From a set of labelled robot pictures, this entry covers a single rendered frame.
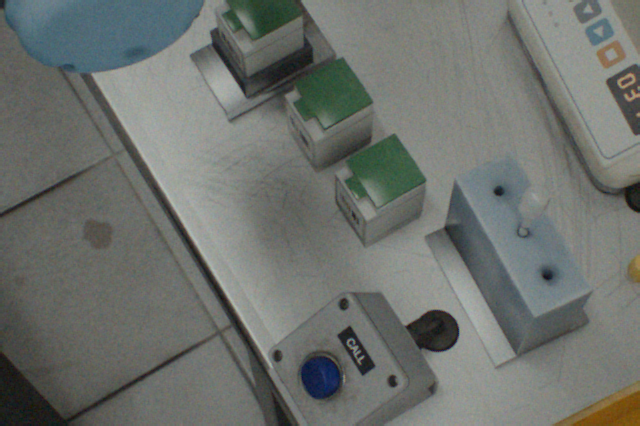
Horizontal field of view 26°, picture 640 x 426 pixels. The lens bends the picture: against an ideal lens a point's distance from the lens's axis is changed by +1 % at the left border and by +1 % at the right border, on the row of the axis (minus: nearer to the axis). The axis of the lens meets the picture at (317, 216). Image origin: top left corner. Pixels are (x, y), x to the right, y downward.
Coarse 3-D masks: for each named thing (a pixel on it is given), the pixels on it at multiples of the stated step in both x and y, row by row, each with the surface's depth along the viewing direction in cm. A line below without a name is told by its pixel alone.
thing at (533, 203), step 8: (528, 192) 76; (536, 192) 76; (544, 192) 76; (520, 200) 77; (528, 200) 76; (536, 200) 76; (544, 200) 76; (520, 208) 78; (528, 208) 76; (536, 208) 76; (544, 208) 77; (528, 216) 77; (536, 216) 77
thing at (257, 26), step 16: (240, 0) 90; (256, 0) 90; (272, 0) 90; (288, 0) 90; (224, 16) 90; (240, 16) 90; (256, 16) 90; (272, 16) 89; (288, 16) 89; (256, 32) 89
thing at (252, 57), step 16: (224, 0) 91; (224, 32) 92; (240, 32) 90; (272, 32) 90; (288, 32) 91; (240, 48) 90; (256, 48) 90; (272, 48) 91; (288, 48) 93; (240, 64) 93; (256, 64) 92
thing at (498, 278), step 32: (512, 160) 84; (480, 192) 83; (512, 192) 83; (448, 224) 90; (480, 224) 82; (512, 224) 82; (544, 224) 82; (448, 256) 91; (480, 256) 86; (512, 256) 81; (544, 256) 81; (480, 288) 90; (512, 288) 82; (544, 288) 81; (576, 288) 81; (480, 320) 89; (512, 320) 85; (544, 320) 82; (576, 320) 89; (512, 352) 89
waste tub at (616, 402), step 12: (636, 384) 79; (612, 396) 78; (624, 396) 78; (636, 396) 81; (588, 408) 78; (600, 408) 78; (612, 408) 80; (624, 408) 84; (636, 408) 87; (564, 420) 78; (576, 420) 78; (588, 420) 80; (600, 420) 83; (612, 420) 87; (624, 420) 87; (636, 420) 87
